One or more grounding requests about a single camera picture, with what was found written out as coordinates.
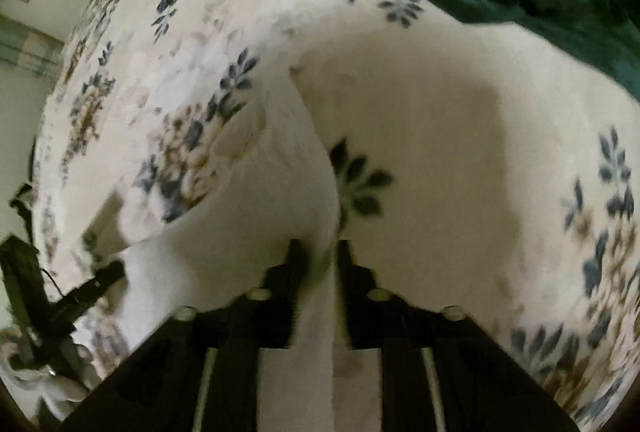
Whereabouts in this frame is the white knit sweater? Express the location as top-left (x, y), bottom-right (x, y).
top-left (81, 62), bottom-right (386, 432)

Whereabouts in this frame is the floral bed cover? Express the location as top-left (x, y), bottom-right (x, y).
top-left (34, 0), bottom-right (639, 431)

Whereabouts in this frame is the grey-green left curtain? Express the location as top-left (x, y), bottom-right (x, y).
top-left (0, 16), bottom-right (63, 78)

